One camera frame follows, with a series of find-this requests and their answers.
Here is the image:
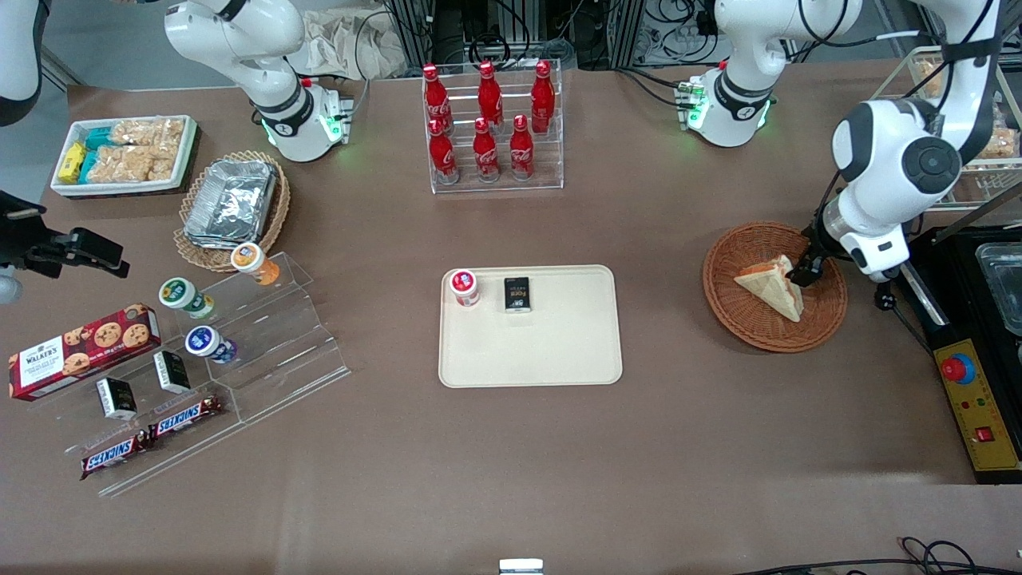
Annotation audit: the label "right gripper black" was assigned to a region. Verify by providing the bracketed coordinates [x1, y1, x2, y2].
[0, 192, 130, 279]

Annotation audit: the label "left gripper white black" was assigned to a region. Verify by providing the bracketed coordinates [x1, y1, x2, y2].
[789, 196, 911, 288]

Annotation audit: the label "triangular sandwich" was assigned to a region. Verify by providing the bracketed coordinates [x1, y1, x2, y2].
[734, 256, 804, 323]

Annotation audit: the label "brown round wicker basket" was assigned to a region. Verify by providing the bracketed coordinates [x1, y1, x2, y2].
[703, 221, 849, 354]

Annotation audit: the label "white rectangular snack tray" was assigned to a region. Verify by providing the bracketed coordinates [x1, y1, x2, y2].
[50, 115, 200, 198]

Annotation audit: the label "light oval wicker basket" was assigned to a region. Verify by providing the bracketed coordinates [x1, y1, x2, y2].
[173, 150, 291, 274]

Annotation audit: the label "beige plastic tray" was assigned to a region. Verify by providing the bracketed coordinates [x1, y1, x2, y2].
[438, 264, 624, 389]

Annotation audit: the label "clear rice cracker packet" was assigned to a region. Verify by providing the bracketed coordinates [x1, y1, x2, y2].
[86, 145, 178, 184]
[110, 118, 186, 150]

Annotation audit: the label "yellow snack packet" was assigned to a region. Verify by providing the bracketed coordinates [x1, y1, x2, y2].
[57, 142, 87, 184]

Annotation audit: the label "green lid yogurt cup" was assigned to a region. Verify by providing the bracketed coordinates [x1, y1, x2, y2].
[158, 277, 216, 320]

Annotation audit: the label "red Walkers cookie box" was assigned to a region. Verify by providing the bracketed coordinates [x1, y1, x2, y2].
[8, 303, 162, 402]

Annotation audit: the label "blue lid yogurt cup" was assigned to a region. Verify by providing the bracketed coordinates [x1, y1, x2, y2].
[184, 326, 238, 365]

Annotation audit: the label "stacked aluminium foil trays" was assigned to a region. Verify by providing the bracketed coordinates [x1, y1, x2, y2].
[184, 159, 279, 248]

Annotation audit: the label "orange lid yogurt cup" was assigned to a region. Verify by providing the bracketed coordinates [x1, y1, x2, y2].
[231, 242, 281, 287]

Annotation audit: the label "grey metal bar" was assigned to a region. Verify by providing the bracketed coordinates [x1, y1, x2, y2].
[38, 46, 82, 93]

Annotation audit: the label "Snickers chocolate bar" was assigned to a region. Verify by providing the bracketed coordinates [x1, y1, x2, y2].
[80, 431, 153, 481]
[148, 395, 224, 442]

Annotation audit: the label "clear plastic container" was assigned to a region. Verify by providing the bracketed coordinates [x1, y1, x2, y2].
[976, 242, 1022, 336]

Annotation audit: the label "clear acrylic stepped display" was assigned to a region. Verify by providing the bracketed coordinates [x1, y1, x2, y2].
[28, 252, 352, 498]

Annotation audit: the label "wrapped bread packet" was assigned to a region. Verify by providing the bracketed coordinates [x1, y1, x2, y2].
[913, 60, 947, 101]
[978, 104, 1020, 161]

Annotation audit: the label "black yellow control box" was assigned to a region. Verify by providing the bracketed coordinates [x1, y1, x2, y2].
[894, 228, 1022, 486]

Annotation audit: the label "clear acrylic bottle rack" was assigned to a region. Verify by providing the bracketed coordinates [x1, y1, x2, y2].
[421, 57, 565, 195]

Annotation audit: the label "red cola bottle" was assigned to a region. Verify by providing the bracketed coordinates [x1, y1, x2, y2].
[477, 61, 505, 133]
[509, 114, 536, 182]
[472, 117, 501, 184]
[422, 63, 454, 135]
[428, 118, 461, 186]
[530, 60, 557, 135]

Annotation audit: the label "beige cloth bag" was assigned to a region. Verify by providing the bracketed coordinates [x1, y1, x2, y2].
[287, 8, 410, 81]

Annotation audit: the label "red lid yogurt cup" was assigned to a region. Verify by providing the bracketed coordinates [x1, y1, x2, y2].
[450, 269, 481, 308]

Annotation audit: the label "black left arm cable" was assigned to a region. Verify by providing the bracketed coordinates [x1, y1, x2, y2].
[798, 0, 999, 234]

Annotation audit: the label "black cable with plug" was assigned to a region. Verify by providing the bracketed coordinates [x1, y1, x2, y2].
[874, 276, 935, 352]

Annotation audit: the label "white wire basket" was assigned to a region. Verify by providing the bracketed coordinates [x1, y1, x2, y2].
[870, 46, 1022, 210]

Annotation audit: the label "black arm base cable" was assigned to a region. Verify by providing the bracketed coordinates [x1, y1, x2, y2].
[613, 66, 697, 109]

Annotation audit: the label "black coiled floor cable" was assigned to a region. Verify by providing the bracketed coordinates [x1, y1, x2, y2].
[735, 537, 1022, 575]

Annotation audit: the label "aluminium frame with cables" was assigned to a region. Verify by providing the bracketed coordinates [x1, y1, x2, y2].
[383, 0, 648, 73]

